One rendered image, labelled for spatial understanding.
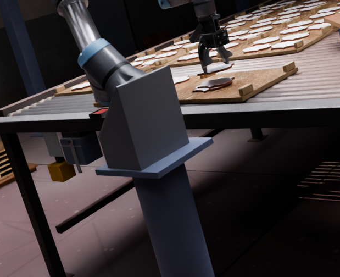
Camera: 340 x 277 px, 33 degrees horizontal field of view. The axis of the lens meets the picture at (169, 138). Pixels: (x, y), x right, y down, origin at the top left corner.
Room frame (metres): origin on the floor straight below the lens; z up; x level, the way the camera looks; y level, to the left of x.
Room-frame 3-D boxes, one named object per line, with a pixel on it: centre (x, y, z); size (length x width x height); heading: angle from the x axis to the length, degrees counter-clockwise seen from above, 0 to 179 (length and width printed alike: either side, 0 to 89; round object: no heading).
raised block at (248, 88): (1.90, -0.29, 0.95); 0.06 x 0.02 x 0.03; 132
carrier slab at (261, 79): (2.13, -0.26, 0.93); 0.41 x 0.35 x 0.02; 42
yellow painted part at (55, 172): (2.55, 0.52, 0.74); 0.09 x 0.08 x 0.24; 46
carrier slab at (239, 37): (3.26, -0.56, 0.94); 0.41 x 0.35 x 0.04; 45
